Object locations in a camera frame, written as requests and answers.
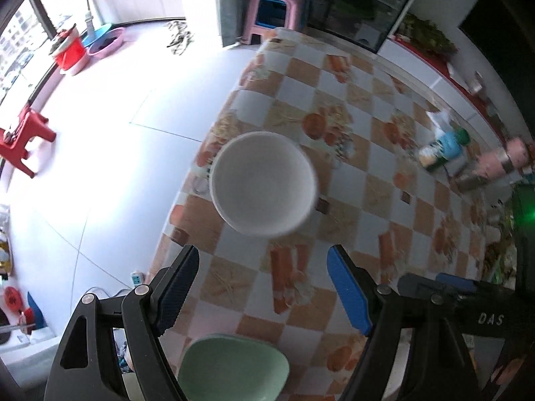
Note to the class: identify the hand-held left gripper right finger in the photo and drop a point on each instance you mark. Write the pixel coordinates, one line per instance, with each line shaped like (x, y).
(349, 288)

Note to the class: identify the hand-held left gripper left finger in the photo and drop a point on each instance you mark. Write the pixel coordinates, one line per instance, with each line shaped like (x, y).
(175, 288)

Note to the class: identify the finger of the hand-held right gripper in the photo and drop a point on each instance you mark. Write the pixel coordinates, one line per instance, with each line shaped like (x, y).
(434, 284)

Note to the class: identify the green square plate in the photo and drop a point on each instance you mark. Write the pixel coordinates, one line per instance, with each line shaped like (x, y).
(234, 367)

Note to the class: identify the large white bowl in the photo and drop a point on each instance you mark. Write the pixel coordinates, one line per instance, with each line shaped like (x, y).
(261, 181)

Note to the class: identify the checkered tablecloth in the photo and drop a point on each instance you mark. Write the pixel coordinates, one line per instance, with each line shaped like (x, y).
(376, 217)

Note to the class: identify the pink thermos flask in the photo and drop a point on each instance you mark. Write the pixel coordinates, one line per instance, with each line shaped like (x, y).
(493, 165)

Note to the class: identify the green cap drink bottle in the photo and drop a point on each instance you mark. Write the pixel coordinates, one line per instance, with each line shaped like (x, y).
(443, 148)

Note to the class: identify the white tissue pack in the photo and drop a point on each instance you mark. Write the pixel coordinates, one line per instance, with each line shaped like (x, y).
(441, 121)

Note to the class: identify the white cabinet red top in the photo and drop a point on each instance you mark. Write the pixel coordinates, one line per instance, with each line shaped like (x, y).
(434, 75)

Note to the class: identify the red plastic stool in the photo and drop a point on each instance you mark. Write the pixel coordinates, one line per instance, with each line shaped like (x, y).
(25, 138)

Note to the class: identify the pink basin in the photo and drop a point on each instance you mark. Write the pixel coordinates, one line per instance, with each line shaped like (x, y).
(108, 44)

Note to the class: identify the red bucket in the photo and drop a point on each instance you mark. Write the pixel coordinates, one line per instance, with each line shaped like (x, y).
(71, 52)

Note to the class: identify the blue basin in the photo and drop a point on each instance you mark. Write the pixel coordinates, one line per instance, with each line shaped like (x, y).
(96, 35)

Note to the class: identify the pink plastic stool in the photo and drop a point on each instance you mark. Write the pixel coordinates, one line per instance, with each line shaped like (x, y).
(278, 16)

